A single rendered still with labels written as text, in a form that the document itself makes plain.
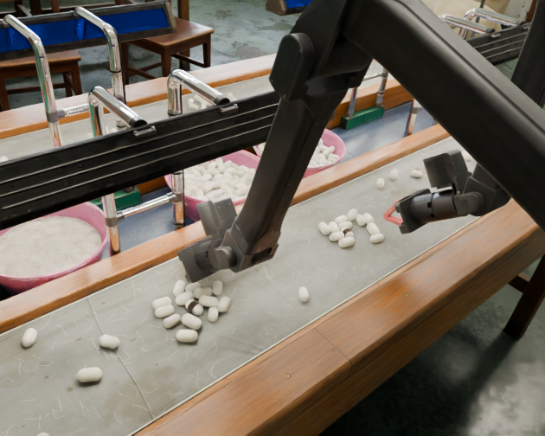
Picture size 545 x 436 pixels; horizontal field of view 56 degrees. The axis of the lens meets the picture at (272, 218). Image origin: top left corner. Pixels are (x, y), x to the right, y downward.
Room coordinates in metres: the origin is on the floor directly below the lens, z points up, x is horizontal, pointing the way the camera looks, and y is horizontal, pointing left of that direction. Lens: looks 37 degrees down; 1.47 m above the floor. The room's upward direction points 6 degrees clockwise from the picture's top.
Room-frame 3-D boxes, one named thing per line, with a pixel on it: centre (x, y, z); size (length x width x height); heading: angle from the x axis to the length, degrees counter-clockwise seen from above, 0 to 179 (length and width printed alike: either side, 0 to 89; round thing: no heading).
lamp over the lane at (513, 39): (1.38, -0.55, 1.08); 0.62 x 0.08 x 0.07; 133
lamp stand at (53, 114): (1.06, 0.48, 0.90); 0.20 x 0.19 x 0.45; 133
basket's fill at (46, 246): (0.80, 0.47, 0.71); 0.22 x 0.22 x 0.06
